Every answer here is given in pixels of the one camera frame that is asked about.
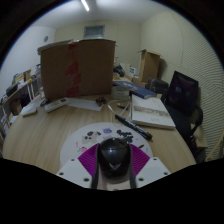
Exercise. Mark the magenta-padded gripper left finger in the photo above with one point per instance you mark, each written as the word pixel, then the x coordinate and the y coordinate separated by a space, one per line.
pixel 85 161

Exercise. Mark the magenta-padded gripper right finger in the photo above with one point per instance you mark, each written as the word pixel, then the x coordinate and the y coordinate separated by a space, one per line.
pixel 142 163

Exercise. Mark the black computer mouse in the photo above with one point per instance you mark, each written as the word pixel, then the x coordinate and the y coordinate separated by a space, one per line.
pixel 114 156

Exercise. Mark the black marker pen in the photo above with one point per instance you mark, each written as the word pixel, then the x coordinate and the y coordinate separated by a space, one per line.
pixel 133 126

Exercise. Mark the white thick book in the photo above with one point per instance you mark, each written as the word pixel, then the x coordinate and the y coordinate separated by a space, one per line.
pixel 151 113

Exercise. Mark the blue book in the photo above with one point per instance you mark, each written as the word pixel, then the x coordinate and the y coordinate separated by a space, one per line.
pixel 140 90

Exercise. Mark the clear round plastic container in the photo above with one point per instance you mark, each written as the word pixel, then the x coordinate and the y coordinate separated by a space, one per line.
pixel 120 92

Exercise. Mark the large brown cardboard box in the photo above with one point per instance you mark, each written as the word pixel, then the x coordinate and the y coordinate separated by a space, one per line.
pixel 90 68

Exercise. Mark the narrow upright cardboard box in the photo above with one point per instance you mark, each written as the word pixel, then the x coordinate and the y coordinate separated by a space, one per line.
pixel 149 66

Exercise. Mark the wooden side desk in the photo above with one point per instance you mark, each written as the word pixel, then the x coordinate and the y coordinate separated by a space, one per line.
pixel 18 90

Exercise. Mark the flat grey cardboard sheet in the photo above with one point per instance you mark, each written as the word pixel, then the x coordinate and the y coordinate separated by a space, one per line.
pixel 53 46

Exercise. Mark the ceiling light tube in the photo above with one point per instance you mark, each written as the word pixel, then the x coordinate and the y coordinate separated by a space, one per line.
pixel 85 5

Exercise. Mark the round wall clock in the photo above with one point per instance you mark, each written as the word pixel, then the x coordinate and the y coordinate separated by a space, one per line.
pixel 46 38

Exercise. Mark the small wall window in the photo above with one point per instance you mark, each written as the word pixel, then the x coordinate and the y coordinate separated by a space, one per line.
pixel 94 31

